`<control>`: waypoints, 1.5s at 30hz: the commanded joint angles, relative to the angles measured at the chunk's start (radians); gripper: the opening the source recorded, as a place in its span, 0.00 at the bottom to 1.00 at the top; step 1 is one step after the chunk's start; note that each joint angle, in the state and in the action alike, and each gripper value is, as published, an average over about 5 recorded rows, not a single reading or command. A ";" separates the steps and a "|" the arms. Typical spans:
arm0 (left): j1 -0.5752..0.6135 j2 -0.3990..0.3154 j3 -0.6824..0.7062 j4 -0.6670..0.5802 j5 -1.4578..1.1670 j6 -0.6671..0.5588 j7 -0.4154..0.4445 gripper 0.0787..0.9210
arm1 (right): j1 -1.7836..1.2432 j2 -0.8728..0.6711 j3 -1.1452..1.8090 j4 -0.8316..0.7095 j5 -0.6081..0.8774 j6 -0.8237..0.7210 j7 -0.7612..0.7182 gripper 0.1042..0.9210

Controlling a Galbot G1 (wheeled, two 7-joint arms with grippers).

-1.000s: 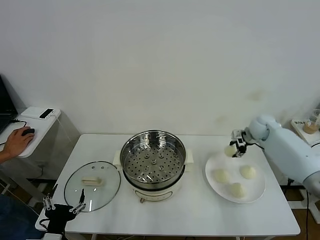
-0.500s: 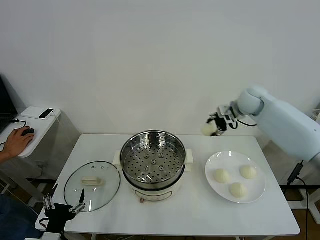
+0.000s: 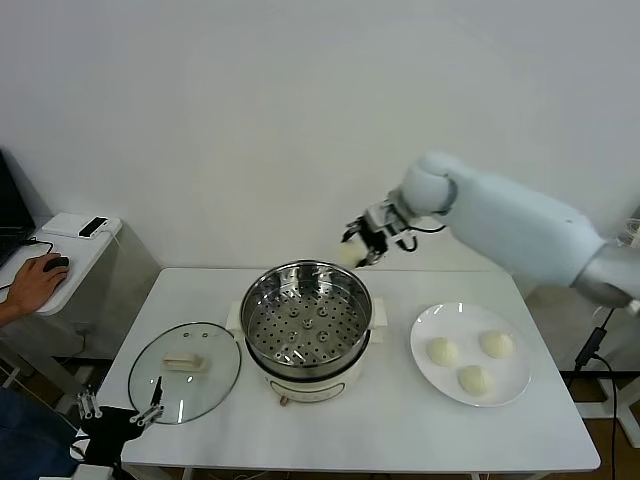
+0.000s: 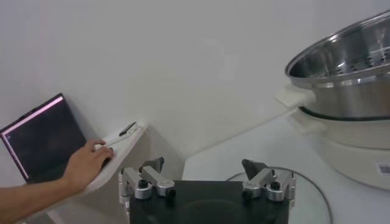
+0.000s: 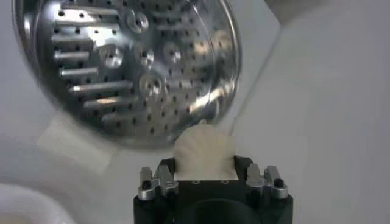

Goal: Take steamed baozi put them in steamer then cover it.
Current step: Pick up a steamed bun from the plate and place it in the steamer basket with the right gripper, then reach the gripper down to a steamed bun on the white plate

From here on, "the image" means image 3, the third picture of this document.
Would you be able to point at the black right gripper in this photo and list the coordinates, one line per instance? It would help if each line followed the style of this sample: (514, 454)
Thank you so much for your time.
(387, 235)

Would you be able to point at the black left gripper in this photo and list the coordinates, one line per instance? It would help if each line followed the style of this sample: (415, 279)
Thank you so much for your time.
(107, 435)

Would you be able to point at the white steamed baozi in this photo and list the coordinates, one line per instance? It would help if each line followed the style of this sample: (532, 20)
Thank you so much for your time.
(350, 254)
(442, 351)
(476, 381)
(496, 344)

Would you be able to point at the black computer mouse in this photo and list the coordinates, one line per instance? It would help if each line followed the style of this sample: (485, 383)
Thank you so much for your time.
(59, 262)

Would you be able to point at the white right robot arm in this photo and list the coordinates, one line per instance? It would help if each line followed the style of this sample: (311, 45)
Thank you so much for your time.
(525, 230)

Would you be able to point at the person's forearm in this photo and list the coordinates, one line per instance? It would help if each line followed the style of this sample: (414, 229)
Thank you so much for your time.
(7, 315)

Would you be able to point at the stainless steel steamer basket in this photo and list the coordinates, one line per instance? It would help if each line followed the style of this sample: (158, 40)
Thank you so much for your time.
(350, 295)

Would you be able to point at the person's hand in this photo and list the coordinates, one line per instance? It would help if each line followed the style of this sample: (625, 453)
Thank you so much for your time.
(35, 287)

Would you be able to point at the blue jeans leg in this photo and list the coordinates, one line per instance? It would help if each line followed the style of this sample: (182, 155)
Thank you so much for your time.
(30, 435)

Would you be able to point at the cream electric pot base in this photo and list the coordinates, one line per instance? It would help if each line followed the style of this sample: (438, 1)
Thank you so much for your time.
(310, 387)

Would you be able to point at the small black and white device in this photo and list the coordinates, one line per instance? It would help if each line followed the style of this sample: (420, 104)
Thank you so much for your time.
(94, 226)

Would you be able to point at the flat white box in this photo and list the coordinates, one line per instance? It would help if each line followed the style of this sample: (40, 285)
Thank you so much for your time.
(60, 225)

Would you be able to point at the white round plate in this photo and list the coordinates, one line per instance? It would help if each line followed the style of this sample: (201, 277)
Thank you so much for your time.
(510, 385)

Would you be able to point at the black laptop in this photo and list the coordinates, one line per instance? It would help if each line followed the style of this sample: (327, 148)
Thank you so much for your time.
(12, 215)

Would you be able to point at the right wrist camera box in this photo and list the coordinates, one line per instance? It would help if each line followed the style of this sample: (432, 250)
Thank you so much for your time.
(380, 214)

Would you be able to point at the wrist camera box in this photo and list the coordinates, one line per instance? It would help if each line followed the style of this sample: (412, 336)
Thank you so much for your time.
(94, 472)
(380, 214)

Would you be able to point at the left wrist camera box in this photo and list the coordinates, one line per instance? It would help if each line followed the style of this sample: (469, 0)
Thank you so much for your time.
(94, 472)

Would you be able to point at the white wall socket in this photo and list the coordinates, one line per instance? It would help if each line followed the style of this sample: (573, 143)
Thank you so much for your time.
(84, 331)

